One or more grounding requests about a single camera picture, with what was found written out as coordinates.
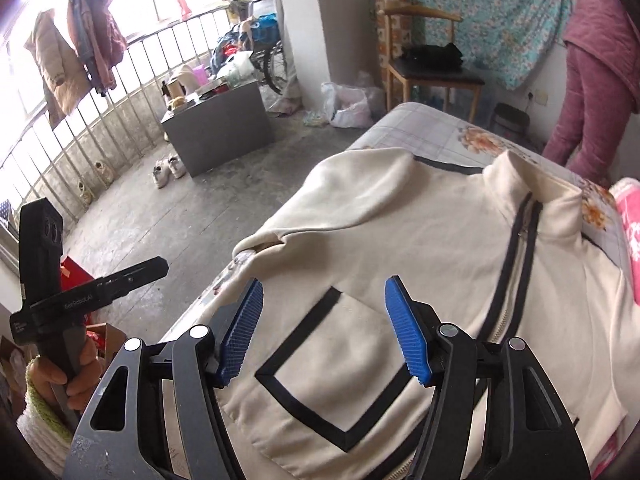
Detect dark grey low cabinet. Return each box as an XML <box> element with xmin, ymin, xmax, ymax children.
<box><xmin>160</xmin><ymin>82</ymin><xmax>274</xmax><ymax>177</ymax></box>

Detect red box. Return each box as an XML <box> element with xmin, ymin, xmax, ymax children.
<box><xmin>61</xmin><ymin>256</ymin><xmax>93</xmax><ymax>292</ymax></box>

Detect teal floral hanging cloth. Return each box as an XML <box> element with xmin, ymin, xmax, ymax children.
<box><xmin>410</xmin><ymin>0</ymin><xmax>572</xmax><ymax>90</ymax></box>

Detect white shoe left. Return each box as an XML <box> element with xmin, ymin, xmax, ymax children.
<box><xmin>152</xmin><ymin>160</ymin><xmax>171</xmax><ymax>188</ymax></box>

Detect white shoe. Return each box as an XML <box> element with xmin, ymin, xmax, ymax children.
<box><xmin>152</xmin><ymin>160</ymin><xmax>171</xmax><ymax>188</ymax></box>
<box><xmin>166</xmin><ymin>155</ymin><xmax>186</xmax><ymax>179</ymax></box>

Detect white shoe right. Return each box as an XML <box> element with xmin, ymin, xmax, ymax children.
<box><xmin>166</xmin><ymin>155</ymin><xmax>186</xmax><ymax>179</ymax></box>

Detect wooden chair dark seat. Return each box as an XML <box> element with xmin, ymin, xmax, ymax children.
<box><xmin>376</xmin><ymin>1</ymin><xmax>485</xmax><ymax>122</ymax></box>

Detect black bag on chair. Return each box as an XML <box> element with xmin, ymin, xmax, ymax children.
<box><xmin>400</xmin><ymin>42</ymin><xmax>463</xmax><ymax>72</ymax></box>

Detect person's left hand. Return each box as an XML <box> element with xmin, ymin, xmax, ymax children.
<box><xmin>30</xmin><ymin>335</ymin><xmax>101</xmax><ymax>412</ymax></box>

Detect metal balcony railing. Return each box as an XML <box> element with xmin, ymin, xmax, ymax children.
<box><xmin>1</xmin><ymin>6</ymin><xmax>230</xmax><ymax>222</ymax></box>

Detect wall power socket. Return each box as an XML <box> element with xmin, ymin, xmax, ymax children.
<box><xmin>534</xmin><ymin>89</ymin><xmax>549</xmax><ymax>106</ymax></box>

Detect black waste bin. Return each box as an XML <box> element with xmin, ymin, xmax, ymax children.
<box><xmin>489</xmin><ymin>102</ymin><xmax>530</xmax><ymax>140</ymax></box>

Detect beige hanging coat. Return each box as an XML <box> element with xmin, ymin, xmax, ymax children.
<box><xmin>25</xmin><ymin>9</ymin><xmax>91</xmax><ymax>130</ymax></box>

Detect cream zip jacket black trim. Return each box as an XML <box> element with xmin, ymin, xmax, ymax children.
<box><xmin>217</xmin><ymin>148</ymin><xmax>639</xmax><ymax>479</ymax></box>

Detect person in pink clothes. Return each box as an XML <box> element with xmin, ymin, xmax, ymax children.
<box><xmin>544</xmin><ymin>0</ymin><xmax>639</xmax><ymax>184</ymax></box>

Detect pink floral fleece blanket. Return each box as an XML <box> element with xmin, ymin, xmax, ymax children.
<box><xmin>610</xmin><ymin>178</ymin><xmax>640</xmax><ymax>302</ymax></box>

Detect bed with floral sheet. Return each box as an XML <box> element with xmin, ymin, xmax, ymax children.
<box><xmin>164</xmin><ymin>101</ymin><xmax>634</xmax><ymax>340</ymax></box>

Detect white plastic bag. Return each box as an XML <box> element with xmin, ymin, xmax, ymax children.
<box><xmin>321</xmin><ymin>82</ymin><xmax>373</xmax><ymax>129</ymax></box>

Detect wheelchair with blue bag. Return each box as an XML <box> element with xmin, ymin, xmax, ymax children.
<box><xmin>209</xmin><ymin>0</ymin><xmax>288</xmax><ymax>94</ymax></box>

